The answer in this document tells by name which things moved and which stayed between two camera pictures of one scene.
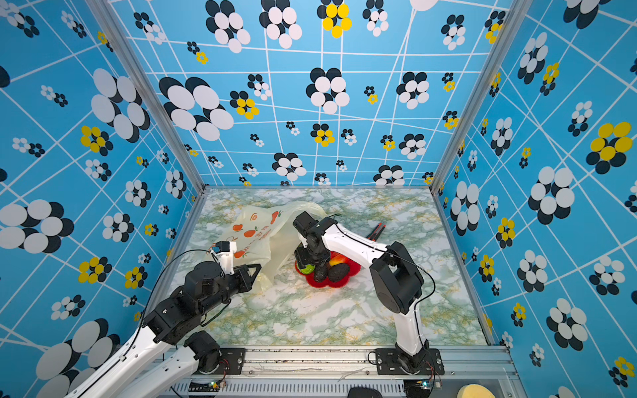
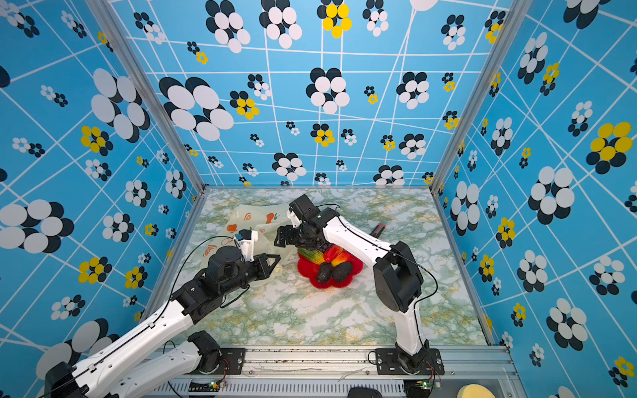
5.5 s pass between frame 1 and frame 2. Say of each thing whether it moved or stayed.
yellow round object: stayed
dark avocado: stayed
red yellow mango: stayed
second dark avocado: stayed
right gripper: moved
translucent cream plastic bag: moved
